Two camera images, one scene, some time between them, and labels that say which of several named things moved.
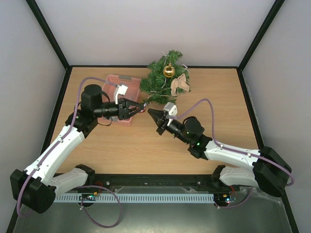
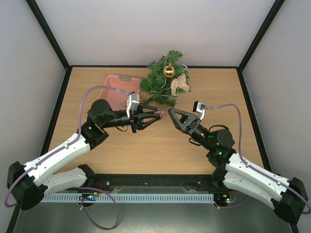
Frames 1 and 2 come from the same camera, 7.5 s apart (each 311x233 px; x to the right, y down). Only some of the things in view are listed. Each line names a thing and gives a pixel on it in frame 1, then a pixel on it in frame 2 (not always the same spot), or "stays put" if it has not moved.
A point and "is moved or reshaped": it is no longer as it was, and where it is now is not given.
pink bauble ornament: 142,111 is moved or reshaped
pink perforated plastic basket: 127,87 stays put
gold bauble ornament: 169,71 stays put
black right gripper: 164,123 -> 192,125
